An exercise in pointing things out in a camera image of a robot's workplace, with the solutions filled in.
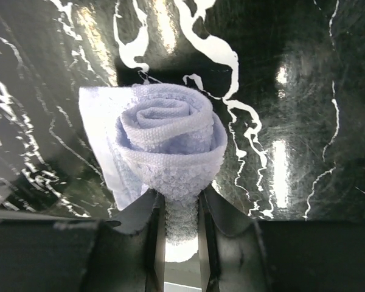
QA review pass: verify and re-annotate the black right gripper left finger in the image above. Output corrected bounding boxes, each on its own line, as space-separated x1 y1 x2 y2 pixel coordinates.
106 190 165 291

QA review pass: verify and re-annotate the white terry towel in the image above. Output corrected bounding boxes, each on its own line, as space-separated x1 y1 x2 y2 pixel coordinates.
78 83 228 262

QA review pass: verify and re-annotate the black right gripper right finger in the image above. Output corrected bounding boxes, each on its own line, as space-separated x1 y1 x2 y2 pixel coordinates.
198 186 272 291

